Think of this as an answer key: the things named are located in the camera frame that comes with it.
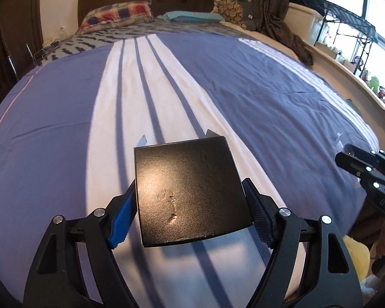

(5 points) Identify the patterned plush bag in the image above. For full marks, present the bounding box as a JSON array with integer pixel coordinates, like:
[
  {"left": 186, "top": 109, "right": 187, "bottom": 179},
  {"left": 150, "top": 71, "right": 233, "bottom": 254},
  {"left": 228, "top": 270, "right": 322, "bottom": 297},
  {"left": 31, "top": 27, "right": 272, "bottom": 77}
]
[{"left": 216, "top": 0, "right": 261, "bottom": 30}]

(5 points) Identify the brown curtain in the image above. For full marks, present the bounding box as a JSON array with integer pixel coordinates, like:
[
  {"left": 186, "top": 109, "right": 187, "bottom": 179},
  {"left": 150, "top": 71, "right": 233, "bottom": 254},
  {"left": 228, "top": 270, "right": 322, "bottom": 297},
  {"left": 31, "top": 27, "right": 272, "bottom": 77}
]
[{"left": 221, "top": 0, "right": 315, "bottom": 67}]

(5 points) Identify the black metal rack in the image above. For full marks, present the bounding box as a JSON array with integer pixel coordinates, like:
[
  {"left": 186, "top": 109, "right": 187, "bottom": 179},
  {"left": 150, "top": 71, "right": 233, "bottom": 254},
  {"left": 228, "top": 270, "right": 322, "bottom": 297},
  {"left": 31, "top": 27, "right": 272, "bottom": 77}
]
[{"left": 323, "top": 0, "right": 383, "bottom": 75}]

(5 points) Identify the plaid pillow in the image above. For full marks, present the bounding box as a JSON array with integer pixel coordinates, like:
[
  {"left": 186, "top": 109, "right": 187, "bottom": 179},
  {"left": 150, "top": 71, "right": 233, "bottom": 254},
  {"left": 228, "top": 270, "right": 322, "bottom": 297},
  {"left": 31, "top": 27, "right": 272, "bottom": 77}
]
[{"left": 78, "top": 3, "right": 155, "bottom": 33}]

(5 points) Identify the black cardboard box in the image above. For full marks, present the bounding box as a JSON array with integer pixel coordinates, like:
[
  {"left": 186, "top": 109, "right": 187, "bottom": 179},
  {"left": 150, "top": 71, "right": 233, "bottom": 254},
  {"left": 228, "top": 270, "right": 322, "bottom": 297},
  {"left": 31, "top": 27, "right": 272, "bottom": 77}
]
[{"left": 134, "top": 129, "right": 255, "bottom": 248}]

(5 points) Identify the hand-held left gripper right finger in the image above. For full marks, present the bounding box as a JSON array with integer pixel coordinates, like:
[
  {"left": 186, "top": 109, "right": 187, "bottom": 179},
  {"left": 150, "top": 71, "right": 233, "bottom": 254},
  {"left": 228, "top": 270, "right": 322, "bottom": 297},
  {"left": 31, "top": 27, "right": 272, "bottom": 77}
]
[{"left": 242, "top": 178, "right": 363, "bottom": 308}]

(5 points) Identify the folding chair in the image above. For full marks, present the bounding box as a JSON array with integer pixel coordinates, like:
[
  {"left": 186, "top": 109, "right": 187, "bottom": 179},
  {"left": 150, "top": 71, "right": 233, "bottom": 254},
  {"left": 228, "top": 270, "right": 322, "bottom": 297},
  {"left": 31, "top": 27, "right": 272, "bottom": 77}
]
[{"left": 0, "top": 26, "right": 41, "bottom": 81}]

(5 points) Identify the grey patterned bed sheet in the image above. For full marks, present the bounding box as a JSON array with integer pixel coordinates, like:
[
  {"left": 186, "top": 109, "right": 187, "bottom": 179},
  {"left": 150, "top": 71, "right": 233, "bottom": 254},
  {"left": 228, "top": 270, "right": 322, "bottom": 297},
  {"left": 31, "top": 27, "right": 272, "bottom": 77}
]
[{"left": 35, "top": 20, "right": 246, "bottom": 64}]

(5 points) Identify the row of small toy figures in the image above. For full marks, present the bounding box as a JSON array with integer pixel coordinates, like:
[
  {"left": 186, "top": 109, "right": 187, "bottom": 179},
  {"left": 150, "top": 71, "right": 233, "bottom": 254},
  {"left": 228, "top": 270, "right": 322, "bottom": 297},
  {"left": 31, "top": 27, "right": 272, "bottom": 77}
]
[{"left": 353, "top": 56, "right": 385, "bottom": 110}]

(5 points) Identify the blue white striped blanket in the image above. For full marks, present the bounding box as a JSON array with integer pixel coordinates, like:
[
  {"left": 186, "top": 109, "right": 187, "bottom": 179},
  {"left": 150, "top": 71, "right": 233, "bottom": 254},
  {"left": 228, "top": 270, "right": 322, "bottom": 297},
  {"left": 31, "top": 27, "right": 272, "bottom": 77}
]
[{"left": 0, "top": 34, "right": 382, "bottom": 308}]

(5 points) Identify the white storage box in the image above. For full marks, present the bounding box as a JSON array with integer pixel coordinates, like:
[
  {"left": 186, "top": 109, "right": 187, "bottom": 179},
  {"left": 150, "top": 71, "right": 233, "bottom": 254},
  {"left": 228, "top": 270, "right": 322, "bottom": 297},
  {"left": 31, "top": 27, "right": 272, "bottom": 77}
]
[{"left": 288, "top": 3, "right": 327, "bottom": 46}]

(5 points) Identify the yellow plush toy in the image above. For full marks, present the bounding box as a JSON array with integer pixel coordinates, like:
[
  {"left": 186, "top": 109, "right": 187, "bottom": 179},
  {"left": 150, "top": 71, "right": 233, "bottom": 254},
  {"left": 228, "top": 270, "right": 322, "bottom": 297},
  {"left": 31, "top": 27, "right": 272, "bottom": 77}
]
[{"left": 343, "top": 235, "right": 373, "bottom": 283}]

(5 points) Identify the teal pillow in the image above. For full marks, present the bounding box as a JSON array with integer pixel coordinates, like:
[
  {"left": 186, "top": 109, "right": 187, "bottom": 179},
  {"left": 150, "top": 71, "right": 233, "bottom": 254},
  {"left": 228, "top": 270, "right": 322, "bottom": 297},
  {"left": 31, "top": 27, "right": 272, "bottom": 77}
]
[{"left": 157, "top": 11, "right": 224, "bottom": 24}]

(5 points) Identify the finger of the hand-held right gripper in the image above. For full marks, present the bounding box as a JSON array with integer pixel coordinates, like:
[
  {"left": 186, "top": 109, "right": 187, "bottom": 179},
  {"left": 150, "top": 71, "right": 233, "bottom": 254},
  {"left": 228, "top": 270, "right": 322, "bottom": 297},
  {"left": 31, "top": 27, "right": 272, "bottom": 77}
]
[
  {"left": 344, "top": 144, "right": 385, "bottom": 182},
  {"left": 335, "top": 152, "right": 385, "bottom": 199}
]

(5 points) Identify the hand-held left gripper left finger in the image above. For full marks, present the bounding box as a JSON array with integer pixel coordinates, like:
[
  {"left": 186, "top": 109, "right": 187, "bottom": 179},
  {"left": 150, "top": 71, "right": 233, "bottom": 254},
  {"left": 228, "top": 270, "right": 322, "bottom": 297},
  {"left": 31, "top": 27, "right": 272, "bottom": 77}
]
[{"left": 23, "top": 184, "right": 138, "bottom": 308}]

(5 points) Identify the dark wooden wardrobe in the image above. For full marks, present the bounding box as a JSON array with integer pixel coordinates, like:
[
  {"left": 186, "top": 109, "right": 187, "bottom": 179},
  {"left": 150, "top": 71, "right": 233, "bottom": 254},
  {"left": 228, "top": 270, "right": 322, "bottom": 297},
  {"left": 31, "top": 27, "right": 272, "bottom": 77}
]
[{"left": 0, "top": 0, "right": 44, "bottom": 121}]

